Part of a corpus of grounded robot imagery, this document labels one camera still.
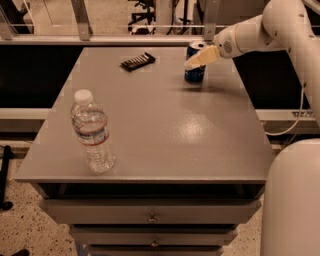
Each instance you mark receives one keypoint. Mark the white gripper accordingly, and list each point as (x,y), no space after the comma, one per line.
(225,43)

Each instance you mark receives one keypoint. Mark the black office chair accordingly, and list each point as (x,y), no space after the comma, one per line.
(147,13)

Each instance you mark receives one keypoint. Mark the top grey drawer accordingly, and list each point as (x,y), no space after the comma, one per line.
(152,212)

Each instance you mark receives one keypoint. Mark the blue pepsi can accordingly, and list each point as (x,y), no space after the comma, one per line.
(196,75)

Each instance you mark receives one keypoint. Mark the clear plastic water bottle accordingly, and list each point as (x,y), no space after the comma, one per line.
(89,122)

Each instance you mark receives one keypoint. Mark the grey drawer cabinet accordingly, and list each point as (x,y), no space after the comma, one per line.
(171,139)

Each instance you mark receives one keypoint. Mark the metal railing frame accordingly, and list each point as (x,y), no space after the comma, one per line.
(105,22)

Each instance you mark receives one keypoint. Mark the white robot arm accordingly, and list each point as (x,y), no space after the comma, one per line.
(291,208)

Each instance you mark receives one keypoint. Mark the black stand base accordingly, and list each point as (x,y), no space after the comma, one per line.
(6,157)

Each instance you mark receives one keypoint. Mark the bottom grey drawer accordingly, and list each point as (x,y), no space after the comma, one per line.
(158,251)

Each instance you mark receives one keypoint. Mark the middle grey drawer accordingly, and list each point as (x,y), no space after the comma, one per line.
(159,235)

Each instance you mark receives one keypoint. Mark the grey drawer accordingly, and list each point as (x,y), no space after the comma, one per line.
(152,212)
(159,235)
(158,251)

